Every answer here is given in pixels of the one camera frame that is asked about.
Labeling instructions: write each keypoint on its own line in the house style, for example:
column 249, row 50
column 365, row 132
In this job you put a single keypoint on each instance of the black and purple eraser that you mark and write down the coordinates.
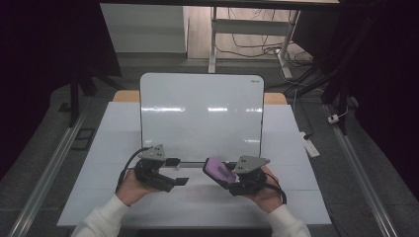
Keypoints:
column 219, row 171

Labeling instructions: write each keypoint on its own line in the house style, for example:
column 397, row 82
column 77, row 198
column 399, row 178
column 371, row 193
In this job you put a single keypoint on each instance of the white whiteboard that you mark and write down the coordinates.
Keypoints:
column 201, row 121

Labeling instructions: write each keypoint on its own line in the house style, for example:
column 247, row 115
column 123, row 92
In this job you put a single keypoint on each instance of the white power strip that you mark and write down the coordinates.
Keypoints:
column 310, row 145

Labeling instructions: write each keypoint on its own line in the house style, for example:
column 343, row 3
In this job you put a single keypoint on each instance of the person's right hand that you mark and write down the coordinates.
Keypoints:
column 270, row 194

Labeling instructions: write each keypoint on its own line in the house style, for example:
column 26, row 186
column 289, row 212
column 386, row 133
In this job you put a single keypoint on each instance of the white table mat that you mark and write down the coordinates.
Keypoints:
column 197, row 207

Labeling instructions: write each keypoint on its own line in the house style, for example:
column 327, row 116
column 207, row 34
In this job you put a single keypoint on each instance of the small white plug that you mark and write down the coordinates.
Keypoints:
column 333, row 118

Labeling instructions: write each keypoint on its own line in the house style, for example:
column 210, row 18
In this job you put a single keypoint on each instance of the white desk frame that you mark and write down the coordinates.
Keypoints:
column 250, row 27

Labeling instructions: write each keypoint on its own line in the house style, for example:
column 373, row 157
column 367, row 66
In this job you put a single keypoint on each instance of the white cabinet panel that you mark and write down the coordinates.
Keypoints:
column 143, row 28

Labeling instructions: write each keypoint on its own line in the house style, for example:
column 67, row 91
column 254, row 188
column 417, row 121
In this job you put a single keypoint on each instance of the person's left hand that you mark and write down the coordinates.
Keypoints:
column 131, row 189

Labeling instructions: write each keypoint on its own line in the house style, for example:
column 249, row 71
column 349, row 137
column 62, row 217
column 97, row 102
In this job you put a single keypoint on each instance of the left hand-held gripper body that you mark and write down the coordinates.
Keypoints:
column 150, row 174

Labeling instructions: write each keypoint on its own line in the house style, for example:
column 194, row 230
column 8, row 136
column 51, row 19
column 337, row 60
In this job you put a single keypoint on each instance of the black floor frame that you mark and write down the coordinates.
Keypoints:
column 84, row 139

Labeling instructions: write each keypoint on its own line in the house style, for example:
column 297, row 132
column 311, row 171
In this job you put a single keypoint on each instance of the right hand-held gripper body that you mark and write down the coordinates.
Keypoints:
column 250, row 181

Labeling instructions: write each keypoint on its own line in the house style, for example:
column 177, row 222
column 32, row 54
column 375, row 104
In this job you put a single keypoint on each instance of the aluminium rail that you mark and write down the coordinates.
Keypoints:
column 46, row 174
column 365, row 177

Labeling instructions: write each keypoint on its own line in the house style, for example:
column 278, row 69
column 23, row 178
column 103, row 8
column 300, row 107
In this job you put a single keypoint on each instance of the black metal stand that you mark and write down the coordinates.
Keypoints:
column 336, row 92
column 75, row 98

